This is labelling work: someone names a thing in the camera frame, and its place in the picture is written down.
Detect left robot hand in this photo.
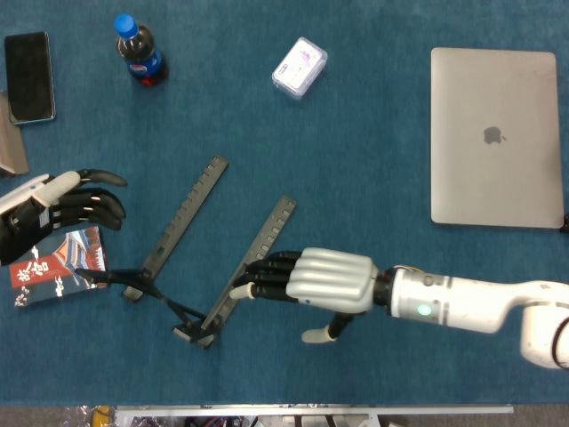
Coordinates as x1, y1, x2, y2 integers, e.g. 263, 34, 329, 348
0, 168, 129, 268

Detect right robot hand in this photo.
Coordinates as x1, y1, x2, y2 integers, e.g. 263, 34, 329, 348
229, 247, 379, 344

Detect cola bottle with blue cap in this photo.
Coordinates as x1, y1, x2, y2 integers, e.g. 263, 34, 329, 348
113, 12, 169, 89

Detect crinkled clear plastic wrap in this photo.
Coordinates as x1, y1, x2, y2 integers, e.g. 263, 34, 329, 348
61, 405, 94, 427

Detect bundle of coloured cables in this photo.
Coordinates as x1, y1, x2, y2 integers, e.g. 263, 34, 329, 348
184, 415, 252, 427

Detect brown leather case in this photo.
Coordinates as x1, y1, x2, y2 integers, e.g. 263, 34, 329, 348
0, 91, 31, 178

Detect white frame bracket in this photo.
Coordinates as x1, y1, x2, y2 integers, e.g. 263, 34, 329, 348
255, 413, 383, 427

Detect black folding laptop stand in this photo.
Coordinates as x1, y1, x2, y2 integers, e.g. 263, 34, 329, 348
75, 154, 298, 350

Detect silver closed laptop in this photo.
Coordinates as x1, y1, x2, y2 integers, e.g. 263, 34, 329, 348
429, 46, 565, 230

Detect red blue printed book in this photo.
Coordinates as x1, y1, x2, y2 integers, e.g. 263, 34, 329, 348
8, 225, 110, 308

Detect black smartphone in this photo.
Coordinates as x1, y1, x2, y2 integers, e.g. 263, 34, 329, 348
4, 30, 58, 125

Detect white card box clear case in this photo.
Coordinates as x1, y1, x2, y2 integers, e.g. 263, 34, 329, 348
270, 36, 329, 101

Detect aluminium frame rail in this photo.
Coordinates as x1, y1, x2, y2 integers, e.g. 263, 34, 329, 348
115, 403, 515, 418

